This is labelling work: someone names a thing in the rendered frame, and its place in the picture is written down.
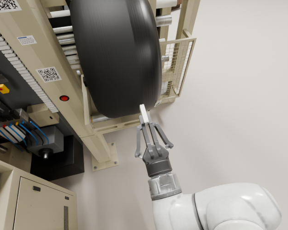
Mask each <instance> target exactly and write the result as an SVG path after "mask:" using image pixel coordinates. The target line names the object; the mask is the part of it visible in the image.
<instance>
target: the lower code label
mask: <svg viewBox="0 0 288 230"><path fill-rule="evenodd" d="M36 72H37V73H38V74H39V76H40V77H41V79H42V80H43V81H44V82H45V83H46V82H52V81H57V80H62V79H61V77H60V75H59V73H58V72H57V70H56V68H55V67H49V68H42V69H36Z"/></svg>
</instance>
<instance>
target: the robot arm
mask: <svg viewBox="0 0 288 230"><path fill-rule="evenodd" d="M139 109H140V113H141V115H140V116H139V121H140V124H141V125H140V126H137V149H136V152H135V157H136V158H141V159H142V160H143V162H144V163H145V165H146V169H147V173H148V176H149V177H151V179H150V180H148V184H149V188H150V189H149V191H150V195H151V199H152V204H153V218H154V223H155V228H156V230H276V228H277V227H278V226H279V225H280V223H281V222H282V211H281V209H280V207H279V205H278V203H277V202H276V200H275V199H274V197H273V196H272V195H271V194H270V192H269V191H268V190H266V189H265V188H264V187H261V186H259V185H257V184H254V183H229V184H223V185H219V186H215V187H211V188H208V189H205V190H203V191H201V192H197V193H192V194H183V193H182V190H181V187H180V184H179V181H178V178H177V175H176V173H171V171H172V167H171V163H170V160H169V151H170V149H172V148H173V146H174V145H173V144H172V143H171V142H170V141H169V140H168V138H167V137H166V135H165V133H164V132H163V130H162V128H161V127H160V125H159V123H158V122H152V120H151V117H150V114H147V113H146V110H145V107H144V104H142V105H139ZM146 125H149V129H150V133H151V136H152V139H153V143H154V145H151V143H150V141H149V136H148V133H147V130H146ZM154 128H155V129H156V130H157V132H158V134H159V136H160V137H161V139H162V141H163V143H164V144H165V147H166V149H165V148H164V147H163V146H161V145H160V144H159V141H158V139H157V136H156V132H155V129H154ZM141 130H142V132H143V135H144V140H145V143H146V149H145V152H144V155H142V152H141V151H140V131H141Z"/></svg>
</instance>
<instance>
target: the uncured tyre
mask: <svg viewBox="0 0 288 230"><path fill-rule="evenodd" d="M69 9H70V17H71V23H72V28H73V34H74V39H75V44H76V49H77V53H78V57H79V60H80V64H81V68H82V71H83V75H84V77H85V81H86V84H87V87H88V89H89V92H90V94H91V97H92V100H93V102H94V104H95V107H96V109H97V110H98V112H99V113H101V114H102V115H104V116H106V117H108V118H118V117H123V116H127V115H133V114H137V113H140V109H139V105H142V104H144V107H145V110H146V111H148V110H150V109H152V108H153V107H154V105H155V103H156V102H157V101H158V99H159V97H160V94H161V88H162V60H161V50H160V41H159V35H158V31H157V26H156V22H155V17H154V14H153V11H152V8H151V6H150V3H149V1H148V0H71V2H70V5H69Z"/></svg>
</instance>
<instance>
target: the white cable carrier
mask: <svg viewBox="0 0 288 230"><path fill-rule="evenodd" d="M0 50H2V53H3V54H5V56H6V58H7V59H8V60H9V61H10V63H11V64H12V65H13V66H14V68H16V70H17V71H18V72H19V73H20V74H21V76H22V77H23V78H24V79H25V80H26V81H27V82H28V84H29V85H30V86H31V88H32V89H33V90H34V91H35V92H36V94H38V96H39V97H40V98H41V100H43V102H44V103H45V104H46V106H47V107H48V108H49V109H50V110H51V112H52V113H54V112H58V111H59V110H58V109H57V107H56V105H55V104H54V103H53V102H52V100H51V99H50V98H49V96H48V95H47V94H46V92H45V91H44V90H43V89H42V87H41V86H40V84H39V83H38V82H37V80H36V79H35V78H34V77H33V75H32V74H31V73H30V71H29V70H28V69H27V67H26V66H25V65H24V63H23V62H22V61H21V59H20V58H19V57H18V56H17V54H16V53H15V52H14V50H13V49H12V48H11V46H10V45H9V44H8V42H7V41H6V40H5V38H4V37H3V36H2V35H1V33H0Z"/></svg>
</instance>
